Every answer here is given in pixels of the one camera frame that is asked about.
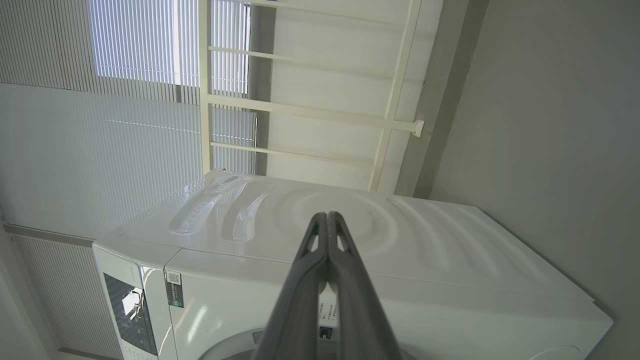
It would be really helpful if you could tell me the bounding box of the white slatted window blind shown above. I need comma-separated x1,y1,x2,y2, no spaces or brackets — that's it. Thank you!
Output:
0,0,259,242

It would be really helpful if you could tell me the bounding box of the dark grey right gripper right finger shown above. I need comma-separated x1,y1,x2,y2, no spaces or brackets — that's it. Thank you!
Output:
327,211,404,360

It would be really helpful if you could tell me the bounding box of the black washing machine control panel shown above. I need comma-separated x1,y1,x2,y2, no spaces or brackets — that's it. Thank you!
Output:
103,272,159,357

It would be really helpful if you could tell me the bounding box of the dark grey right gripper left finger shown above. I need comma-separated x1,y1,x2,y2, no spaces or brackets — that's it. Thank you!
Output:
252,212,329,360

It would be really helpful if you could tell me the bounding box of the small QR code sticker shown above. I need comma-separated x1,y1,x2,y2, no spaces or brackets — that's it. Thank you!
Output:
165,270,185,309

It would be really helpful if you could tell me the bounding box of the white metal rack frame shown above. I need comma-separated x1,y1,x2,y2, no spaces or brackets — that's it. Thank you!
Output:
198,0,426,194

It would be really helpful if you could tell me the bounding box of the white front-load washing machine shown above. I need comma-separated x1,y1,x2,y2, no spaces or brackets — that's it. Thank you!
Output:
92,169,615,360

